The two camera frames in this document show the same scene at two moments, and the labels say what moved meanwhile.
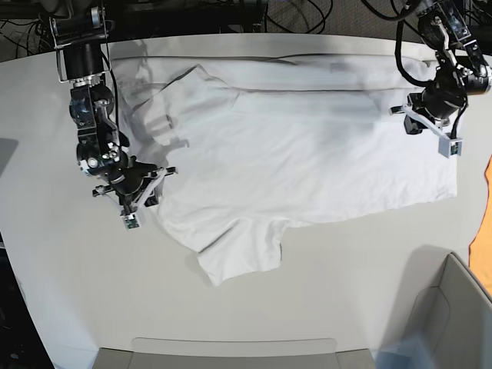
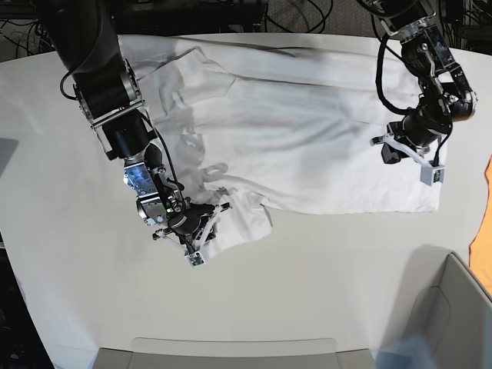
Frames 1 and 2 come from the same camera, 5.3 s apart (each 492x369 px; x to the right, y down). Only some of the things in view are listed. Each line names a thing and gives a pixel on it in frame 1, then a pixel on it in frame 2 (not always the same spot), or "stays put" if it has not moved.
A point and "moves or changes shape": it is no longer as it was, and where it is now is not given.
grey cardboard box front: [235, 353] stays put
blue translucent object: [414, 352] stays put
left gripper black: [134, 182] to [194, 224]
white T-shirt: [257, 143] moves or changes shape
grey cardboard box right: [453, 321] stays put
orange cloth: [480, 247] stays put
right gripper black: [440, 101] to [417, 133]
